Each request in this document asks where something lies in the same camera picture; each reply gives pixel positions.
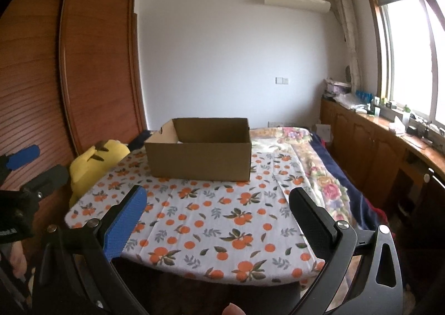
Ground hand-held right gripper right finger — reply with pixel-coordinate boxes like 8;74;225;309
288;187;406;315

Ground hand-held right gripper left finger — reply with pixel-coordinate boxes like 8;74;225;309
31;184;148;315

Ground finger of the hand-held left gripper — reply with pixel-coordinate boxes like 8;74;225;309
0;144;40;176
21;165;69;198

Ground brown cardboard box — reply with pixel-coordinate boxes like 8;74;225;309
144;118;252;182

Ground person's left hand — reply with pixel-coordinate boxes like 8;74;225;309
7;240;29;280

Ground person's right hand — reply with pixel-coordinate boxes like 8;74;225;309
222;303;246;315

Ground yellow plush toy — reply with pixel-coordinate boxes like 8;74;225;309
68;139;131;208

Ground floral blanket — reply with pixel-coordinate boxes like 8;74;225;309
250;126;352;227

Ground navy blue blanket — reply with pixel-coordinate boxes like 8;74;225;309
309;131;390;232

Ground orange print tablecloth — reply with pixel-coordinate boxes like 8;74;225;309
64;141;325;284

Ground white paper bag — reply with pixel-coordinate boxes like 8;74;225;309
315;124;331;143

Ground long wooden cabinet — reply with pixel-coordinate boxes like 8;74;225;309
320;97;445;232

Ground wooden wardrobe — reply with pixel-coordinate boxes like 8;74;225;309
0;0;148;267

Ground white plastic bags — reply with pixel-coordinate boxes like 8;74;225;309
335;92;369;111

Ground tissue pack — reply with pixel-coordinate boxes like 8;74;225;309
387;117;406;133

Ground pink box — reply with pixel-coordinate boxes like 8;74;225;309
325;79;352;96

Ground window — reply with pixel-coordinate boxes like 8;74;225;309
362;0;445;149

